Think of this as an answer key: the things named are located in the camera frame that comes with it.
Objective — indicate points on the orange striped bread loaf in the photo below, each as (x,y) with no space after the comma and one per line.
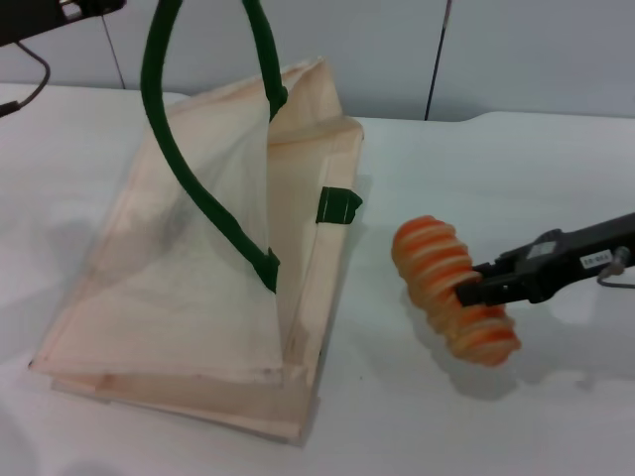
(436,268)

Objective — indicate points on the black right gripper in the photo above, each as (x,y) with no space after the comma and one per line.
(560,263)

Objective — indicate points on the thin dark wall strip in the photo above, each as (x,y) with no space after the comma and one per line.
(435,64)

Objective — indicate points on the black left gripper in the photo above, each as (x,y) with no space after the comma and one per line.
(44,15)

